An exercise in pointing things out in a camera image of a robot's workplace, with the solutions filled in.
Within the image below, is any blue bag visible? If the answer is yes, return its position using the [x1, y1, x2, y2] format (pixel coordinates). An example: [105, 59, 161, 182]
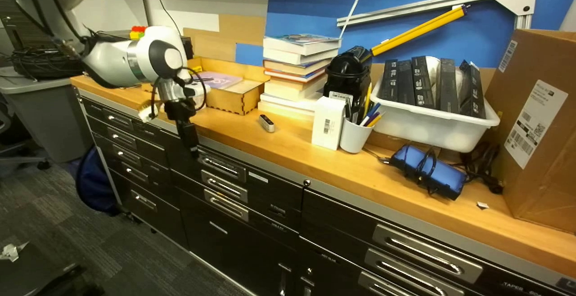
[75, 145, 122, 216]

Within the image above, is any office chair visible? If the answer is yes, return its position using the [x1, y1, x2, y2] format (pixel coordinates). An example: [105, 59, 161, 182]
[0, 102, 51, 171]

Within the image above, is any drawer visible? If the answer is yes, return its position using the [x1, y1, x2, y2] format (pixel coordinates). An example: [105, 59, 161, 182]
[171, 169, 303, 231]
[93, 133, 171, 185]
[109, 169, 189, 249]
[168, 133, 304, 211]
[82, 98, 168, 149]
[100, 150, 175, 204]
[87, 116, 170, 169]
[174, 187, 303, 248]

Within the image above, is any small silver black gadget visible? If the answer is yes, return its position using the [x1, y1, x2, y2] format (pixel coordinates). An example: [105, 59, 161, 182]
[258, 114, 276, 134]

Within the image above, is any purple booklet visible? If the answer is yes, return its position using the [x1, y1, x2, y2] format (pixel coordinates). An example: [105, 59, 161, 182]
[197, 71, 244, 90]

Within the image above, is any white cable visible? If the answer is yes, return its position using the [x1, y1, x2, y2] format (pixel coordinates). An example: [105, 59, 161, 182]
[338, 0, 366, 40]

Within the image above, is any white cup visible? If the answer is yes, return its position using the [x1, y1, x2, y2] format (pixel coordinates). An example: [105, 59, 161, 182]
[339, 116, 374, 154]

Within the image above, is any black coffee machine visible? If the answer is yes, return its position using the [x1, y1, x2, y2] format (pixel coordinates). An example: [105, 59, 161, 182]
[323, 46, 374, 122]

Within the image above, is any white carton box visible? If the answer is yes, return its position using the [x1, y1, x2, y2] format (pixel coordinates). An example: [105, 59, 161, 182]
[311, 95, 347, 151]

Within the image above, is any large cardboard box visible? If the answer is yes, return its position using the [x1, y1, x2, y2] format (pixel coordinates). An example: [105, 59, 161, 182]
[483, 28, 576, 235]

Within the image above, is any grey bin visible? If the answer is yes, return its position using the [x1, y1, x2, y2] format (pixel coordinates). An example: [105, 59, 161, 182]
[0, 66, 94, 165]

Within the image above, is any open wooden box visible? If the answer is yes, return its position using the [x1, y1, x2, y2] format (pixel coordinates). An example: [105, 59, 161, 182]
[187, 57, 267, 116]

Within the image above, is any coil of black cable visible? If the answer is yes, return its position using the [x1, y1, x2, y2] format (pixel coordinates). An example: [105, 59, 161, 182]
[9, 46, 87, 81]

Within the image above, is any row of black drives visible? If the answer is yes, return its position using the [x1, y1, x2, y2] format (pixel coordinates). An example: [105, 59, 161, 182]
[380, 56, 487, 120]

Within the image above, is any crumpled white paper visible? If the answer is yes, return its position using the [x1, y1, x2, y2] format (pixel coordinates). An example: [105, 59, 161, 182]
[0, 241, 29, 263]

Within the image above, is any blue power pack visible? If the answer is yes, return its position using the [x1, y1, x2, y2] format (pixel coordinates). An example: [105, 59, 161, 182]
[389, 144, 468, 201]

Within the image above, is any drawer handle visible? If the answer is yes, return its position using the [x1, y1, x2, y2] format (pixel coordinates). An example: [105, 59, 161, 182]
[364, 247, 474, 296]
[357, 271, 450, 296]
[107, 127, 138, 151]
[112, 145, 143, 168]
[201, 170, 249, 204]
[203, 188, 251, 223]
[198, 152, 248, 183]
[372, 224, 485, 285]
[119, 162, 150, 185]
[130, 190, 158, 212]
[102, 108, 135, 132]

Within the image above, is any heap of pens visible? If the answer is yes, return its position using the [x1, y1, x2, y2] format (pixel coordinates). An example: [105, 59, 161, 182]
[344, 82, 386, 128]

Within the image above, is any cabinet door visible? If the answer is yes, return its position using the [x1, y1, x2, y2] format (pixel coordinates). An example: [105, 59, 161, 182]
[177, 193, 301, 296]

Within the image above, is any yellow rod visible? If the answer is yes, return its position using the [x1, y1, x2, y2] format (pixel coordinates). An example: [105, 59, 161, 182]
[370, 4, 471, 57]

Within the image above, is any white plastic tub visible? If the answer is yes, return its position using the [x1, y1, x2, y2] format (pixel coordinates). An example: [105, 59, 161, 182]
[369, 56, 501, 154]

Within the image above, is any thin black cable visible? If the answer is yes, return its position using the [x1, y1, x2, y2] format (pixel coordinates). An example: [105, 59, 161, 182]
[148, 0, 183, 36]

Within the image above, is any stack of books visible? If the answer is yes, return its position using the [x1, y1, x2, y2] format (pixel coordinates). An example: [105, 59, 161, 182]
[258, 33, 342, 120]

